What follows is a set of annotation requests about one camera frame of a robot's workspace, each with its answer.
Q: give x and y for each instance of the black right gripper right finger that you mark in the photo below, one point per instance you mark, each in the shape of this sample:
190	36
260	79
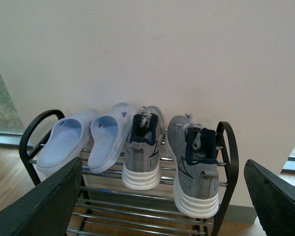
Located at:
273	199

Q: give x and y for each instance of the black metal shoe rack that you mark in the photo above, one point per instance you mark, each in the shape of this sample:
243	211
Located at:
99	209

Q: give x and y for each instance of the light blue slipper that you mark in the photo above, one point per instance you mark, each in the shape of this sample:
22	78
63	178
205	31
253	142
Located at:
109	132
68	137

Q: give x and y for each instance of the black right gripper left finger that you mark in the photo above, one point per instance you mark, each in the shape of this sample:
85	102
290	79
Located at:
45	210

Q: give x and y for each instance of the grey sneaker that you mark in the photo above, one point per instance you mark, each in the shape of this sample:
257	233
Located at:
141	169
196	183

